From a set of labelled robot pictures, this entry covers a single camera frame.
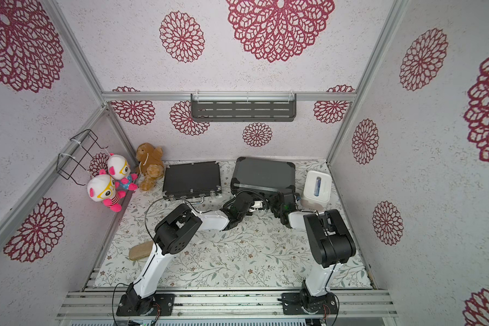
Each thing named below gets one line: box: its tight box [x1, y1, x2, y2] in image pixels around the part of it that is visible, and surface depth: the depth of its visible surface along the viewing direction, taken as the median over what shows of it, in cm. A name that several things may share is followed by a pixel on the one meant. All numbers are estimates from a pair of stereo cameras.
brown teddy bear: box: [135, 142, 165, 191], surface depth 112 cm
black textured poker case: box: [162, 161, 223, 200], surface depth 108 cm
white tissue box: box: [300, 169, 333, 211], surface depth 100 cm
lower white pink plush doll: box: [86, 174, 128, 213], surface depth 87 cm
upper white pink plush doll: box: [107, 154, 138, 191], surface depth 96 cm
